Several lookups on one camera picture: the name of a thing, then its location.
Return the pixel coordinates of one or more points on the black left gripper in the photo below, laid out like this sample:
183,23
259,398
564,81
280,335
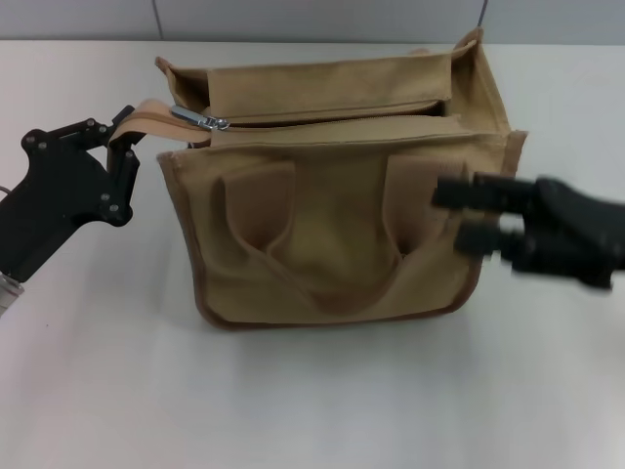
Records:
54,185

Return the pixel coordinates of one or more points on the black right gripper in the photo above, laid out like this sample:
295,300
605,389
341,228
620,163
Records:
571,234

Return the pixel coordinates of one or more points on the silver metal zipper pull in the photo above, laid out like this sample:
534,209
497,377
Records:
205,119

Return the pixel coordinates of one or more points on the khaki canvas food bag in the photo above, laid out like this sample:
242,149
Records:
342,220

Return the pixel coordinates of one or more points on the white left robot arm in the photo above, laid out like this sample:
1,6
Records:
7,293

